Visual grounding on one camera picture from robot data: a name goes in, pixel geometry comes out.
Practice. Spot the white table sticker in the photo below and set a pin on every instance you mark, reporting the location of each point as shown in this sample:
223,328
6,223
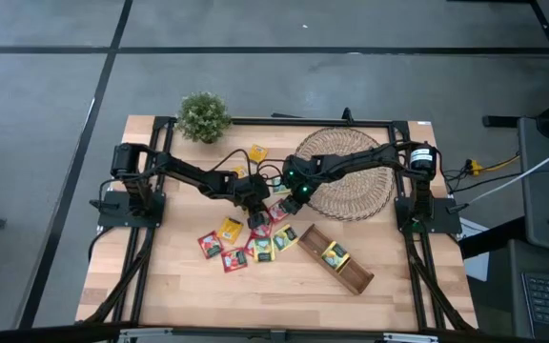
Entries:
424,123

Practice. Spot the black metal table frame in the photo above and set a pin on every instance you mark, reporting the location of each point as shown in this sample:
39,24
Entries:
279,122

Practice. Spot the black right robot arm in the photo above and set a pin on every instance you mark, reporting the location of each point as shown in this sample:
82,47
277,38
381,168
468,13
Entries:
360,162

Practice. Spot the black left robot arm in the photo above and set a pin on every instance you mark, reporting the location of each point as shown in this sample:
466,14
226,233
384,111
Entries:
184,172

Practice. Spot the round woven placemat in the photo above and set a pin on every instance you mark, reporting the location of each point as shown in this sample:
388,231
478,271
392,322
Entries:
351,205

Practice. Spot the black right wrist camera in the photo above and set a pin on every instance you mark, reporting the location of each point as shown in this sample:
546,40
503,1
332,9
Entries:
291,206

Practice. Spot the small green potted plant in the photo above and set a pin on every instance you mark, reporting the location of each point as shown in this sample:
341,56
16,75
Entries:
203,116

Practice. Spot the silver bracket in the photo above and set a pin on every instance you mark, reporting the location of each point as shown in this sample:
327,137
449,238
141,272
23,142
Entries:
410,337
146,333

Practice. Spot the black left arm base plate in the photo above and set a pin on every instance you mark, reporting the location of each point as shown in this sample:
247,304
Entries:
112,216

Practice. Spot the black camera rig beam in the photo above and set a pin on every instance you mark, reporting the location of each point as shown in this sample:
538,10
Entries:
41,332

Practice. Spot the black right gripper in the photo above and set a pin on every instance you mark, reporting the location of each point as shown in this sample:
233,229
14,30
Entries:
307,197

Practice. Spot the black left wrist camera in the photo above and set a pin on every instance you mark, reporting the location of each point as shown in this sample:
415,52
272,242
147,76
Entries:
258,220

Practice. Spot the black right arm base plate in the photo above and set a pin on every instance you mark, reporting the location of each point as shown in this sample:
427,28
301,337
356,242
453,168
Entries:
446,214

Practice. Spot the grey cart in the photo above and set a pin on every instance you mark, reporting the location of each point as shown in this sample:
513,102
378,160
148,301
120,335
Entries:
541,200

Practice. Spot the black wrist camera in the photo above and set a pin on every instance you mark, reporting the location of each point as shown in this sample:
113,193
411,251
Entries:
258,220
291,206

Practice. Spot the black stand leg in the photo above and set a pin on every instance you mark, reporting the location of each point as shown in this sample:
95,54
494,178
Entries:
498,121

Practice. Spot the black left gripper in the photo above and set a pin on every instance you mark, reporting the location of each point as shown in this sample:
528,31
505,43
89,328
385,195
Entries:
250,193

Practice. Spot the grey desk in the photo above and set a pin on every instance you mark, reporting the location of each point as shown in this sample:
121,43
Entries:
517,309

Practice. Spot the white paper sheet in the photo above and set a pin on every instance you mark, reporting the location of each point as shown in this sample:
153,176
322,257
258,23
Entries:
477,267

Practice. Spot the wooden three-compartment tea box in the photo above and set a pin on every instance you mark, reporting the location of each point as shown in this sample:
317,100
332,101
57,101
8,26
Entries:
312,240

